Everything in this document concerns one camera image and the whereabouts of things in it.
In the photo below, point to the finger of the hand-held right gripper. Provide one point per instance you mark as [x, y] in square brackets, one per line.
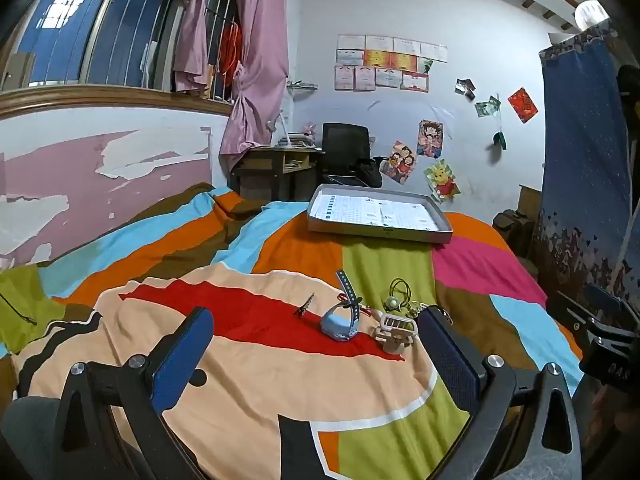
[607, 301]
[570, 312]

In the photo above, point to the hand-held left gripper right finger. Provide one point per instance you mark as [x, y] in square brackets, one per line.
[450, 360]

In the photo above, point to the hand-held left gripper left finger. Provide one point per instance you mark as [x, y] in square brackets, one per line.
[184, 357]

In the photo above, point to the light blue smart watch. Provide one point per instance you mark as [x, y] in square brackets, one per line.
[337, 322]

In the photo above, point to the dark hair clip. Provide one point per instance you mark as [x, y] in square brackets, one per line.
[304, 306]

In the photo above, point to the grey cardboard tray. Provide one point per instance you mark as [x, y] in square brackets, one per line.
[375, 212]

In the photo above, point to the colourful striped blanket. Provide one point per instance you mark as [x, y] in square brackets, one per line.
[250, 385]

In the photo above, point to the dark floor bag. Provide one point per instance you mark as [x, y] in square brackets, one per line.
[512, 232]

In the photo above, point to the brown cardboard box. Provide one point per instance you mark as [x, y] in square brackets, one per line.
[529, 202]

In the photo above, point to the blue printed curtain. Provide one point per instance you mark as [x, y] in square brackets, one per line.
[580, 160]

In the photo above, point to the yellow bear poster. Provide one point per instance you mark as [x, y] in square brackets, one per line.
[442, 180]

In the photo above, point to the cartoon family poster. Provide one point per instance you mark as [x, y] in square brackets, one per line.
[398, 162]

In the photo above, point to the dark wooden desk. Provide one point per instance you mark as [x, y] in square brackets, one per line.
[260, 167]

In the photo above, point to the black bag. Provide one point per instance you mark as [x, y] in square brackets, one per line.
[367, 172]

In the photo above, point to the cartoon boy poster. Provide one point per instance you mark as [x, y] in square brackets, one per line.
[431, 139]

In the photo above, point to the black office chair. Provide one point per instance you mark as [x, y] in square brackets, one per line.
[342, 145]

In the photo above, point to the stack of books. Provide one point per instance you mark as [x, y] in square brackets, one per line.
[300, 141]

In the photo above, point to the white desk lamp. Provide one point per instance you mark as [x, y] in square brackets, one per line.
[281, 125]

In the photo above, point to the pink flower ornament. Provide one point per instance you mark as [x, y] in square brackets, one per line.
[309, 129]

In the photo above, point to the wooden window sill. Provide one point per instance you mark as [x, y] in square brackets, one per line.
[100, 97]

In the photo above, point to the white ceiling lamp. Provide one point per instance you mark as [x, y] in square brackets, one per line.
[590, 14]

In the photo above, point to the pink curtain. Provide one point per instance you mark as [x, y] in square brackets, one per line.
[192, 35]
[260, 60]

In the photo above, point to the orange hanging cloth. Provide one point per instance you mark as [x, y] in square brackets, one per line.
[231, 50]

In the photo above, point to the metal window grille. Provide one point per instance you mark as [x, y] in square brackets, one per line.
[125, 25]

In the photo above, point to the green wall ornament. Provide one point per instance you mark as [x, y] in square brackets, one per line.
[499, 140]

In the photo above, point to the red paper wall decoration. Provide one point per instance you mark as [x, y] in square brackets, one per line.
[523, 105]

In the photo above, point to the green wall photo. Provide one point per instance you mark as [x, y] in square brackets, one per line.
[487, 106]

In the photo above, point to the dark wall photo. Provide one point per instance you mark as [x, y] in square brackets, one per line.
[465, 88]

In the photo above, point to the small wall shelf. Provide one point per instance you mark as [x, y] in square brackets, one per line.
[302, 85]

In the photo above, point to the group of wall certificates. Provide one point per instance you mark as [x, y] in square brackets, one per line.
[385, 62]

